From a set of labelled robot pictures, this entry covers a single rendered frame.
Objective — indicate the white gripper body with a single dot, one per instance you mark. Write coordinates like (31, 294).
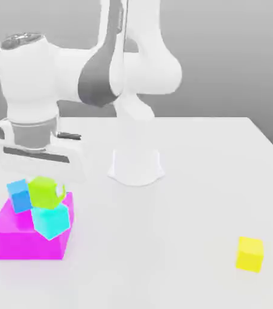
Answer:
(76, 166)

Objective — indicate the small lime green cube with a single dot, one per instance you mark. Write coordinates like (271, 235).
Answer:
(42, 193)

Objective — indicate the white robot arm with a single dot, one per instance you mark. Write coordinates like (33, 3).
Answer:
(131, 72)

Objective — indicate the small cyan cube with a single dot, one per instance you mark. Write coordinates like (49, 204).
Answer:
(51, 221)

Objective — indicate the small blue cube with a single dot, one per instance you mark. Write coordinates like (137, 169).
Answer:
(20, 198)

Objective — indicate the small yellow cube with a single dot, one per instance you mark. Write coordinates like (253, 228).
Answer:
(249, 254)

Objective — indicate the large magenta box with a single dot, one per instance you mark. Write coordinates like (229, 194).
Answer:
(25, 243)

